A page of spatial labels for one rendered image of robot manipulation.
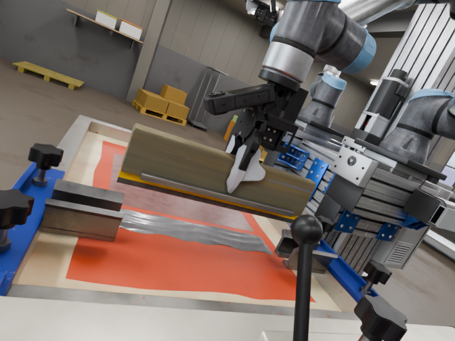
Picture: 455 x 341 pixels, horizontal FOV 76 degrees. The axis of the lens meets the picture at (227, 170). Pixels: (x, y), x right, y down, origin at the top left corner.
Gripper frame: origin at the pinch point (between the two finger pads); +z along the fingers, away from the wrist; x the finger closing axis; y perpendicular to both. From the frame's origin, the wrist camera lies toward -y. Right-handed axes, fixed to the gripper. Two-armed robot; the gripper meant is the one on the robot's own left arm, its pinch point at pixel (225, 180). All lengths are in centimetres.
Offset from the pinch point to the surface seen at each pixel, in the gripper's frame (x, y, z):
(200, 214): 12.0, 3.2, 13.4
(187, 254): -4.3, -3.3, 13.4
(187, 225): 4.2, -1.9, 12.7
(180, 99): 715, 131, 56
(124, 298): -19.4, -14.8, 9.8
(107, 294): -19.0, -16.6, 9.8
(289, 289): -10.4, 15.6, 13.5
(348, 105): 799, 701, -117
